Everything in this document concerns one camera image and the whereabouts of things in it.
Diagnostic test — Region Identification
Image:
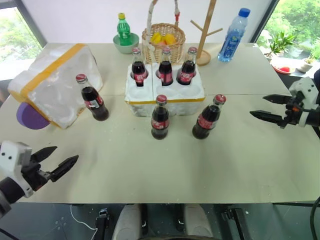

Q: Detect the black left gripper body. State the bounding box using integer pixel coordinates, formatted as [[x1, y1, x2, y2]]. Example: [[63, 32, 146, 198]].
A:
[[21, 154, 53, 192]]

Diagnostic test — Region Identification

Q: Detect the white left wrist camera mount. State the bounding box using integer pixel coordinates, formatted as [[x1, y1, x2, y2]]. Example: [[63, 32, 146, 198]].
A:
[[0, 140, 35, 199]]

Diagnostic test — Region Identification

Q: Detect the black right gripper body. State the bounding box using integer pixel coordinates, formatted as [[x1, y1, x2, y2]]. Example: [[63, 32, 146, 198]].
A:
[[279, 91, 306, 129]]

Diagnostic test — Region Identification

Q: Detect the light green bowl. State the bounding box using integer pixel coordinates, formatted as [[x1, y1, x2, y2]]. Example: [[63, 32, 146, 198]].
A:
[[112, 32, 140, 54]]

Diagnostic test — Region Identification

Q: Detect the blue plastic water bottle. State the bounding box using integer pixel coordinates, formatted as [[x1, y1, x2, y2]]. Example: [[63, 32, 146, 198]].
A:
[[217, 7, 252, 63]]

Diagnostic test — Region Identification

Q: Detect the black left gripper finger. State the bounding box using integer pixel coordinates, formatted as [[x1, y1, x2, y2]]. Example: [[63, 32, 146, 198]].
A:
[[49, 154, 80, 183], [30, 146, 58, 164]]

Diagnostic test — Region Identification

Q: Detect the wicker basket with handle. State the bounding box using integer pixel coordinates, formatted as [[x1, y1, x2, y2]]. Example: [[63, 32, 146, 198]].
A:
[[141, 0, 187, 66]]

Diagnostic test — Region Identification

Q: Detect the white rounded shape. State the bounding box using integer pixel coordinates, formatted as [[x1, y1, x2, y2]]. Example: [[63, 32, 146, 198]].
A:
[[111, 203, 142, 240], [183, 203, 214, 240]]

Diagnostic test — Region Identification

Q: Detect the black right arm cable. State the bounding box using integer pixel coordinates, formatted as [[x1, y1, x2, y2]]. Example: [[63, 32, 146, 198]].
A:
[[309, 196, 320, 240]]

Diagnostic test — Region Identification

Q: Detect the plant in white pot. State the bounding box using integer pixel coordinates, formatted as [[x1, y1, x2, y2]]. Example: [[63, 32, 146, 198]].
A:
[[298, 38, 320, 74]]

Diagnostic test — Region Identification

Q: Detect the yellow fruit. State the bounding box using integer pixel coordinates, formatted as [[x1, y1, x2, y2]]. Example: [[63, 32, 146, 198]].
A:
[[150, 32, 164, 45], [163, 34, 176, 46]]

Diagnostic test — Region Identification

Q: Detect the green plastic soda bottle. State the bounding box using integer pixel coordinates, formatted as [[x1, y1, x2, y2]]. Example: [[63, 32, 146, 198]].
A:
[[116, 12, 132, 46]]

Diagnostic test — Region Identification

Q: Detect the black table clamp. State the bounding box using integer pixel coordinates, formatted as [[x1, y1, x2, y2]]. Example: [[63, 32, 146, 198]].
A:
[[95, 208, 111, 240]]

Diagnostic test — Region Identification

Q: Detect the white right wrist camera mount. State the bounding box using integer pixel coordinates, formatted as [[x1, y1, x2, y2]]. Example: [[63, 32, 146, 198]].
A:
[[288, 76, 320, 128]]

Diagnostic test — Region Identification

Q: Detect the green potted plant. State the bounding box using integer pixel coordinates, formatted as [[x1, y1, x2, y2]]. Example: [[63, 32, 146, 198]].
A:
[[264, 30, 298, 61]]

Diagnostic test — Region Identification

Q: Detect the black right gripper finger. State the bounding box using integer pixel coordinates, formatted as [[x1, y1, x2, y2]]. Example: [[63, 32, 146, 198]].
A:
[[262, 94, 293, 105], [249, 110, 287, 129]]

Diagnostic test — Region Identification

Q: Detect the thin white cable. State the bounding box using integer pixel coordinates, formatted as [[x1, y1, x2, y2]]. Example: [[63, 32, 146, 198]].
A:
[[69, 204, 99, 232]]

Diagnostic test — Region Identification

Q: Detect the glass cola bottle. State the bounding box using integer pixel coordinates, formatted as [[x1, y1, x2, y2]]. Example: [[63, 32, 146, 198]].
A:
[[75, 73, 110, 123], [175, 46, 199, 86], [150, 94, 171, 141], [131, 47, 148, 88], [157, 46, 174, 87], [191, 93, 228, 140]]

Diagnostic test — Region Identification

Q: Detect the black window frame post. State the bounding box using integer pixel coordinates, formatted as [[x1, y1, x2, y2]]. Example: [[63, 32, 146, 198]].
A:
[[246, 0, 280, 45], [14, 0, 48, 51]]

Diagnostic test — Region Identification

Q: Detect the purple round disc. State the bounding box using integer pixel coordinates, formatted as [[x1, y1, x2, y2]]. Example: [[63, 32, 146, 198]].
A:
[[15, 102, 50, 131]]

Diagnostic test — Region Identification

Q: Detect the white foam box yellow tape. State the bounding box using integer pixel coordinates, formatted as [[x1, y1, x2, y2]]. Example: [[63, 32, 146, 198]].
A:
[[7, 43, 104, 130]]

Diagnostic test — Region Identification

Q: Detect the black table frame bracket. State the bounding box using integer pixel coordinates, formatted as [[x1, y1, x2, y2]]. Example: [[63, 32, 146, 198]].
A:
[[220, 206, 251, 240]]

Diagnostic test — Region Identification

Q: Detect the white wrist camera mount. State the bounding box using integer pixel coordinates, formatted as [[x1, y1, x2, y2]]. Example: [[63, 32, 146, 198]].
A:
[[0, 140, 35, 199], [288, 76, 320, 128]]

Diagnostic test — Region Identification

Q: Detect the white foam bottle holder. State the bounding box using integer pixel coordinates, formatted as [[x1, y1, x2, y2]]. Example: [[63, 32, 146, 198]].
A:
[[124, 62, 207, 118]]

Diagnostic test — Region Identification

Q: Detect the plate with red fruit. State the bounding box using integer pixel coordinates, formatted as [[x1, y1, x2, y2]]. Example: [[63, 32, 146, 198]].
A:
[[270, 59, 296, 75]]

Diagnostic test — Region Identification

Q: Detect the wooden branch rack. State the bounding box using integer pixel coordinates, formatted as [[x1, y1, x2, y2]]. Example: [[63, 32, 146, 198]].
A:
[[190, 0, 224, 67]]

